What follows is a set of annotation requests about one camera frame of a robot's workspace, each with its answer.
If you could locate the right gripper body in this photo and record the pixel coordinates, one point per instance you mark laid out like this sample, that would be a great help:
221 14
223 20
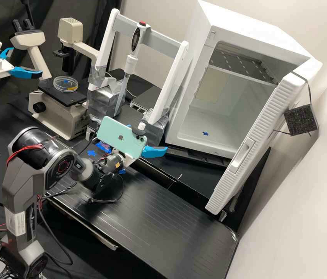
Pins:
128 162

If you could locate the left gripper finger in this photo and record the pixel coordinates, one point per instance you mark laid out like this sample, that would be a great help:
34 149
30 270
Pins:
25 73
6 52

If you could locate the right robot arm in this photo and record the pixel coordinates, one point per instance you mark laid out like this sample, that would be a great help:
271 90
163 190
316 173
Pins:
24 180

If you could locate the petri dish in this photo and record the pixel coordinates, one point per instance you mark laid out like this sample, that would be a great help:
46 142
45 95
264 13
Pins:
64 84

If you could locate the cream microscope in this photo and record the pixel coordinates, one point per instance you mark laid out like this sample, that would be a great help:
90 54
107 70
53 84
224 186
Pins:
58 113

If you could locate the white pipette stand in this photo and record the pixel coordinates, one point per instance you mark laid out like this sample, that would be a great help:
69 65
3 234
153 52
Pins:
167 84

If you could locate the pipette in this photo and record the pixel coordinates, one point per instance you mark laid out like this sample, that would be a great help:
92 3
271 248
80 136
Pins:
137 37

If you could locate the incubator door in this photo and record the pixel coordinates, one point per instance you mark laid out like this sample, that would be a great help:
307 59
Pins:
256 145

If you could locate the white incubator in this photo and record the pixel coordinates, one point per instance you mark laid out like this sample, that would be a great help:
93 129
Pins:
238 35

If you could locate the right wrist camera phone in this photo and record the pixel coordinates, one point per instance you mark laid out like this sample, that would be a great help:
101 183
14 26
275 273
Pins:
117 135

